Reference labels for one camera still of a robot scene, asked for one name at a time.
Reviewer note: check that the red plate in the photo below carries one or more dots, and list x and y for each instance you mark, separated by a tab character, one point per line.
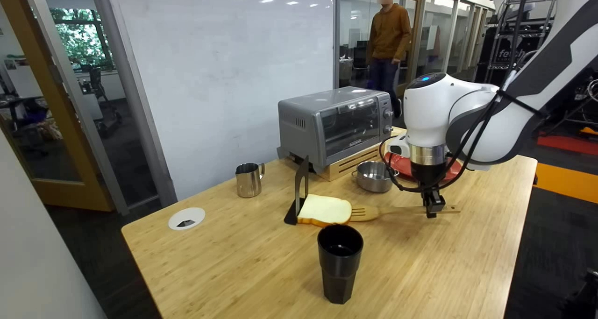
402	166

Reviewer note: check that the steel milk jug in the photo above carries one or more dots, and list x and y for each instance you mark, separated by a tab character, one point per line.
247	181

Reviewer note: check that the steel pot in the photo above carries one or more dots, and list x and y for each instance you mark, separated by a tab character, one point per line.
373	176

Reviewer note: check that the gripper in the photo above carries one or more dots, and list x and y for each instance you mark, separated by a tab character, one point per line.
428	175

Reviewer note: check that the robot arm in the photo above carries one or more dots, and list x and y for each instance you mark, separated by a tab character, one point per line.
430	109

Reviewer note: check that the wooden slotted spatula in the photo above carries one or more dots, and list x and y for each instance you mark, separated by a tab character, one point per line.
369	212

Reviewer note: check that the black metal bookend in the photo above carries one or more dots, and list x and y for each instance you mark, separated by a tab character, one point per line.
301	179

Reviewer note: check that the person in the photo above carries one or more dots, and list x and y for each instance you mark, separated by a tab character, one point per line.
388	34

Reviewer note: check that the wooden slatted box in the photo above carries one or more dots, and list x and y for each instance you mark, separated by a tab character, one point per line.
348	162

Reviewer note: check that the black plastic cup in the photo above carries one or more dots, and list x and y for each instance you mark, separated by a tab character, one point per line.
340	272

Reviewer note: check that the grey toaster oven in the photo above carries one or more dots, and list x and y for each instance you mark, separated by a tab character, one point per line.
303	123

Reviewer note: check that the wooden framed glass door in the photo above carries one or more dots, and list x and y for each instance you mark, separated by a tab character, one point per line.
70	123

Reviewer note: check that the window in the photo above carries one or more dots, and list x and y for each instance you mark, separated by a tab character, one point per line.
79	38

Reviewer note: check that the slice of bread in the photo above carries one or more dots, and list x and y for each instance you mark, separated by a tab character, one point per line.
324	209

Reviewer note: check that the toaster oven knob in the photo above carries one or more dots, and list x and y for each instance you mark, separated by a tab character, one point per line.
387	130
388	114

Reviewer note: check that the toaster oven door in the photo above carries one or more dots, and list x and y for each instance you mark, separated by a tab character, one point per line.
350	127

